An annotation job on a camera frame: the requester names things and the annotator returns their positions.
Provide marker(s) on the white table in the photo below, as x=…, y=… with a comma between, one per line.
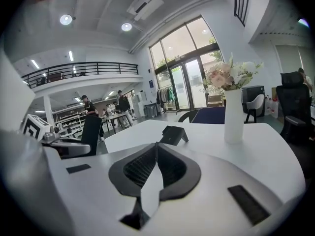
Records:
x=258, y=156

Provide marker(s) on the grey table with black legs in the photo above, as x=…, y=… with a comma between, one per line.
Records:
x=115, y=117

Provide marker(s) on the white vase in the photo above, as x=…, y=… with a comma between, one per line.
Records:
x=233, y=117

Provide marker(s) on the ceiling air conditioner unit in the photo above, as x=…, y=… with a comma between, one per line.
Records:
x=145, y=4

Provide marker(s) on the blue wall poster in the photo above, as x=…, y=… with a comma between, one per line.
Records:
x=150, y=85

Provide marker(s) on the grey wheeled bin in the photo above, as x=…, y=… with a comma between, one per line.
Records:
x=150, y=110

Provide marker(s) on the person's white shirt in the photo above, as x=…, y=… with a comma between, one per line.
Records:
x=12, y=95

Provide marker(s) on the blue chair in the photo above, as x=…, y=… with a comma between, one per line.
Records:
x=209, y=115

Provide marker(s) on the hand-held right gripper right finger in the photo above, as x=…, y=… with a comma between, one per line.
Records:
x=209, y=205

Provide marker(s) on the pink and white flower bouquet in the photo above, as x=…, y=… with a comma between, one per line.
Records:
x=229, y=76

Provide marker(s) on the cardboard box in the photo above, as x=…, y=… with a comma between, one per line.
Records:
x=214, y=101

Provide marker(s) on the round ceiling light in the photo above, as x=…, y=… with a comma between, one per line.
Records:
x=66, y=19
x=126, y=26

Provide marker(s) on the glass entrance door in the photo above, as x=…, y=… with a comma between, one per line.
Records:
x=182, y=70

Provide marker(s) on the clothes rack with garments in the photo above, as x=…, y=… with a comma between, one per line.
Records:
x=165, y=96

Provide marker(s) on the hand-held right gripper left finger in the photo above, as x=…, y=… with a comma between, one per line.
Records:
x=93, y=193

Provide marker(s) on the black office chair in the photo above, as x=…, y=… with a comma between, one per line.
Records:
x=292, y=102

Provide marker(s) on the clear water jugs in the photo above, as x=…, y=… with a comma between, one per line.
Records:
x=272, y=107

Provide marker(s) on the black balcony railing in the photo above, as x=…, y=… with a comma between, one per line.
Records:
x=81, y=69

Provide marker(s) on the white armchair with black legs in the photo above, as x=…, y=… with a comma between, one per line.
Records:
x=256, y=104

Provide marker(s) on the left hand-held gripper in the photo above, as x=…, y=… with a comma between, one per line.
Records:
x=34, y=128

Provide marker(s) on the dark round-back chair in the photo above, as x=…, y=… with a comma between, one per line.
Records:
x=185, y=117

